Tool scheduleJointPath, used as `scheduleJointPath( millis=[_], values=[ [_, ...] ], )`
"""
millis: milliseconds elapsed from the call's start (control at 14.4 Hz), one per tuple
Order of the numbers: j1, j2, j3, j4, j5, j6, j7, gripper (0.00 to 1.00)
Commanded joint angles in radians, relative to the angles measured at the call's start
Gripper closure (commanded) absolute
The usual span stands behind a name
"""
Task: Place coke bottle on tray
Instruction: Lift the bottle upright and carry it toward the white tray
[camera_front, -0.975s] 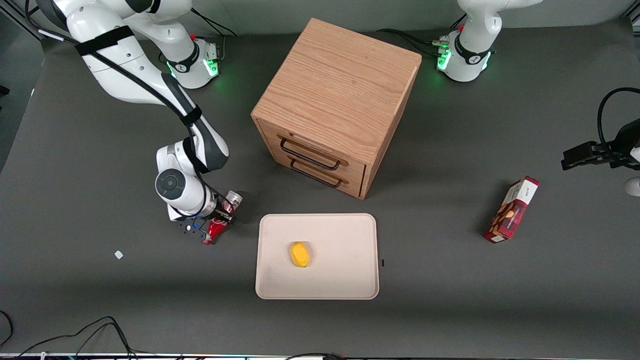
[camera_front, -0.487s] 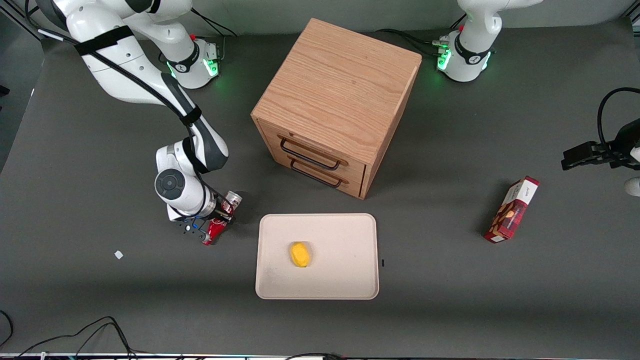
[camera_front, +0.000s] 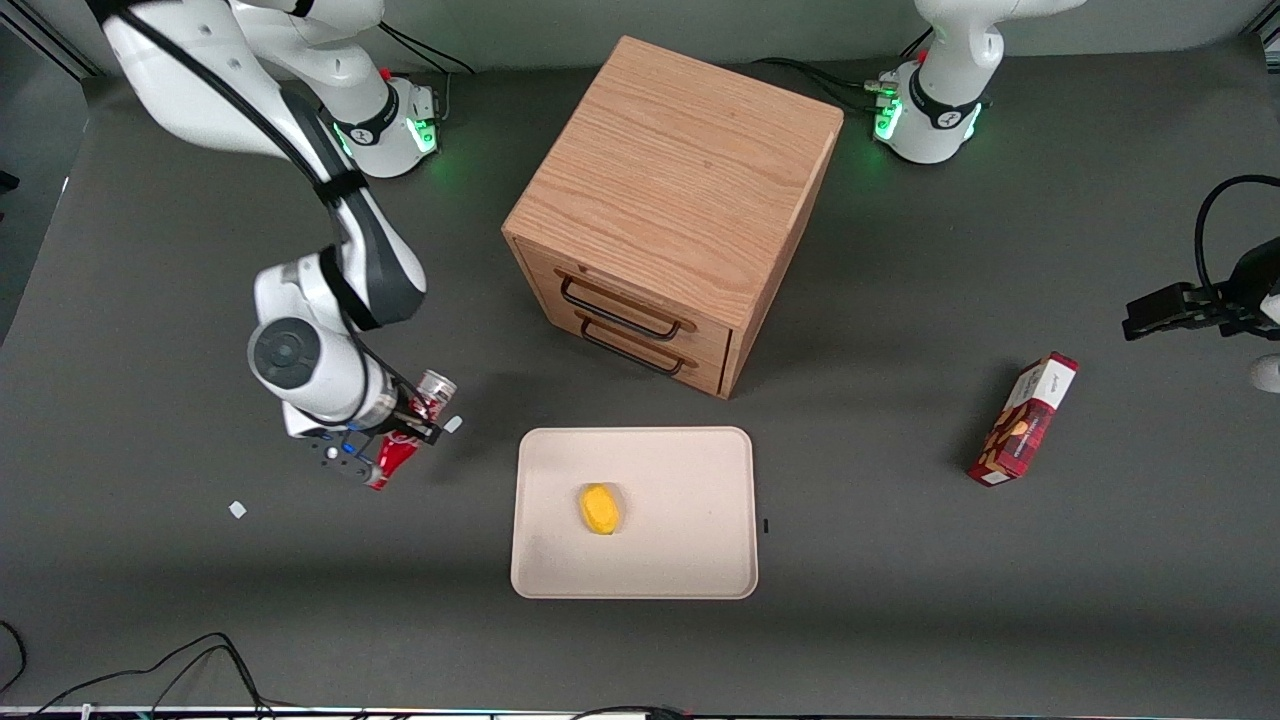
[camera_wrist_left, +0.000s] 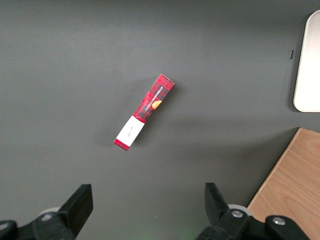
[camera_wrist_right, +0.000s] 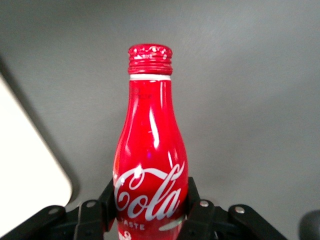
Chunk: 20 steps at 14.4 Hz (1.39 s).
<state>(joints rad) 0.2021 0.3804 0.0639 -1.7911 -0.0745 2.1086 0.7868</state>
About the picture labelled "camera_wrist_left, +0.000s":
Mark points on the red plaid shortbread box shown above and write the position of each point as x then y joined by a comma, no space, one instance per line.
155,95

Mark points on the wooden drawer cabinet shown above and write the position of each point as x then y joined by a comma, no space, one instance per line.
295,180

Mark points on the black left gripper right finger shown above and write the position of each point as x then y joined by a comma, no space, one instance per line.
217,212

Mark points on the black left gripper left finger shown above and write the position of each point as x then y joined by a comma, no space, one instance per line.
75,212

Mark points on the beige plastic tray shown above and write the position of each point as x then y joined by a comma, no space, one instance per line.
310,75

